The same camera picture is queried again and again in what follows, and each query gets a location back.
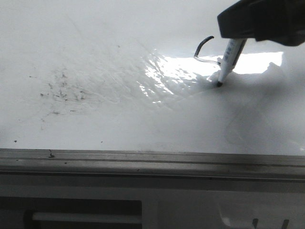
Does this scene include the white black whiteboard marker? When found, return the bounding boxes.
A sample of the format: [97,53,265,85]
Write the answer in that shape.
[217,39,247,87]

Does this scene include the white whiteboard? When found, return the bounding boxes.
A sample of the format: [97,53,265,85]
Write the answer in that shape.
[0,0,305,156]

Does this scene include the grey aluminium whiteboard frame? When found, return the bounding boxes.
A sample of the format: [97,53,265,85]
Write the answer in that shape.
[0,148,305,180]

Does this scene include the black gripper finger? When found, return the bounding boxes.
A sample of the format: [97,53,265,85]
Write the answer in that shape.
[249,0,305,47]
[217,0,257,39]

